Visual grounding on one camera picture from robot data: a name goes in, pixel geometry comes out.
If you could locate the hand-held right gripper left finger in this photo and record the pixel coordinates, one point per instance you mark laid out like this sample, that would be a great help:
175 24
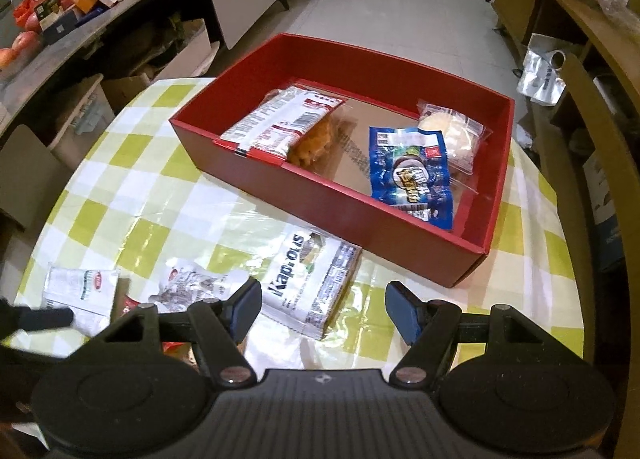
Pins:
245 301

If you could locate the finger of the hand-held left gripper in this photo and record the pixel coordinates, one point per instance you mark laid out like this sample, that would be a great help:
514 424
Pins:
45 319

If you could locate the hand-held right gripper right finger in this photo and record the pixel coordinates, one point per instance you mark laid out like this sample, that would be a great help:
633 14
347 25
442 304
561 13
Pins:
402 309

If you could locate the white packet green red logo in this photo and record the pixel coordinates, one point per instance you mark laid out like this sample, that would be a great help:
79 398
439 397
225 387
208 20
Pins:
85 289

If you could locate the white and clear snack packet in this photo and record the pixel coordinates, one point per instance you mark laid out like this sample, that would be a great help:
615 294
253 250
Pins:
195 284

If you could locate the white wafer packet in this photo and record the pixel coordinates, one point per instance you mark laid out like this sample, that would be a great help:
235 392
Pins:
300 284

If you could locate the red cardboard box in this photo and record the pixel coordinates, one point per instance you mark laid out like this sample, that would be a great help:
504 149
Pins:
325 204

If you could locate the blue snack packet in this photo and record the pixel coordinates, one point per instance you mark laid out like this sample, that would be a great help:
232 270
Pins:
400 159

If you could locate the yellow crispy snack packet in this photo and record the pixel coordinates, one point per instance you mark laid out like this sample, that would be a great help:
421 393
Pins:
312 141

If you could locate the long red-white packet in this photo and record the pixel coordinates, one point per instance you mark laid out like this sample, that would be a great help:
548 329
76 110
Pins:
280 124

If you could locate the clear round cake packet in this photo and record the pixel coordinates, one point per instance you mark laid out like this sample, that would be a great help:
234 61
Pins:
460 136

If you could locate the green white checkered tablecloth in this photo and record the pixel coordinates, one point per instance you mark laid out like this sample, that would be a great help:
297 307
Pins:
150 199

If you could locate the large cardboard box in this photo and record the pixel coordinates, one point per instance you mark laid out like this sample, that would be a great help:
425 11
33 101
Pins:
30 174

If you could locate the wooden chair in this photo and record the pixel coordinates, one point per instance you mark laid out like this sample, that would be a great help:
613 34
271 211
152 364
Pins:
590 149

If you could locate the open cardboard box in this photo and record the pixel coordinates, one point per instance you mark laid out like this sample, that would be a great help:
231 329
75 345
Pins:
165 59

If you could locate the grey side counter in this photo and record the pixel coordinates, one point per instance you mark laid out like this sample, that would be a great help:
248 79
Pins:
75 54

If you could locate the red apple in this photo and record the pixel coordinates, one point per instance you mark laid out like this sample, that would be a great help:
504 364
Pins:
22 46

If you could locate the silver foil bag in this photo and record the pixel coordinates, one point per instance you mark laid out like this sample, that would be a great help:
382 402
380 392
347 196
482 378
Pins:
542 71

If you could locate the dark box white label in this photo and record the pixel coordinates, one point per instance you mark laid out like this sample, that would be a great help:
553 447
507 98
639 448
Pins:
60 26

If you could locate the red net fruit bag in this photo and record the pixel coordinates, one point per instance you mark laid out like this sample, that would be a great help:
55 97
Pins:
35 6

